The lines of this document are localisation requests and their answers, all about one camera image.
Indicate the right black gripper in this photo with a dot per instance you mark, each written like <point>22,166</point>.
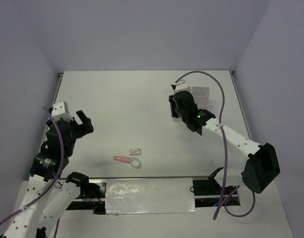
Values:
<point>172,103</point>

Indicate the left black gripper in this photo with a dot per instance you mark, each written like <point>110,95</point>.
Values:
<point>86,127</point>

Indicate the pink highlighter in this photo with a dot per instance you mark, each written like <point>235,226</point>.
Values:
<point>122,159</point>

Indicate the white eraser red label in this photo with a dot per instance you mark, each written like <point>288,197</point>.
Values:
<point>134,151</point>

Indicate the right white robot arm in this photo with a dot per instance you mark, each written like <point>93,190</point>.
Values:
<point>257,165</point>

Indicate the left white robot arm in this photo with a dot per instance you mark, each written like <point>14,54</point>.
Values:
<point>37,215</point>

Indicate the left white compartment container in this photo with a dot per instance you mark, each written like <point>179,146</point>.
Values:
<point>176,119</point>

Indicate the white compartment container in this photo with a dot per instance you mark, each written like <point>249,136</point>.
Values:
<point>201,97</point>
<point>176,119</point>

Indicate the right white compartment container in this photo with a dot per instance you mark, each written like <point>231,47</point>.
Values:
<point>201,97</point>

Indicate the white base cover plate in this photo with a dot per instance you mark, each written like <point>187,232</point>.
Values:
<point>149,196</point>

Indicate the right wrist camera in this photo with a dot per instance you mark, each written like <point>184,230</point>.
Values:
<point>175,85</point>

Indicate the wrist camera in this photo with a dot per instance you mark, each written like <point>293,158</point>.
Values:
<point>175,85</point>
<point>61,112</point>

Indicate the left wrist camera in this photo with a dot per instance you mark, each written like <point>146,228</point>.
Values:
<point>61,112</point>

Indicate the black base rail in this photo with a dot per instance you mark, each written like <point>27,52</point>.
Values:
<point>94,198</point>

